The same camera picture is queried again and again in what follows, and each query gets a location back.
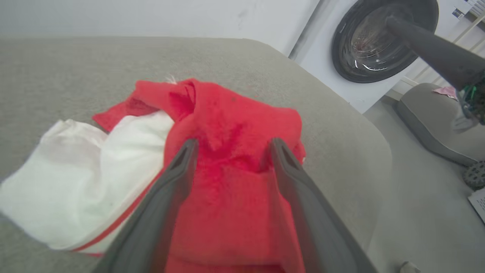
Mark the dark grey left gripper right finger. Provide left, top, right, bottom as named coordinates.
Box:
left=268, top=137, right=378, bottom=273

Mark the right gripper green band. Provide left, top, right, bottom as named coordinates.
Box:
left=386, top=16, right=485, bottom=126

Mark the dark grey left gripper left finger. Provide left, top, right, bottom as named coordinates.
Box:
left=92, top=139, right=199, bottom=273

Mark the red and white garment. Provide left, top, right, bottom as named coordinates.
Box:
left=0, top=78, right=307, bottom=273

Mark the pink cloth item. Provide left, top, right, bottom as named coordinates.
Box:
left=432, top=86, right=459, bottom=101

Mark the round dark washing machine door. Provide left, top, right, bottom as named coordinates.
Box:
left=332, top=0, right=440, bottom=84

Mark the grey floor cushion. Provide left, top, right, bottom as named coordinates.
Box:
left=396, top=83, right=485, bottom=166

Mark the white washing machine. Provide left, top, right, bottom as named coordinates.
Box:
left=289, top=0, right=485, bottom=114

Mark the dark perforated ball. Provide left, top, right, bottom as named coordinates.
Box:
left=463, top=160, right=485, bottom=191

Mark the white printed paper sheet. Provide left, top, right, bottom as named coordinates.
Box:
left=468, top=188, right=485, bottom=224

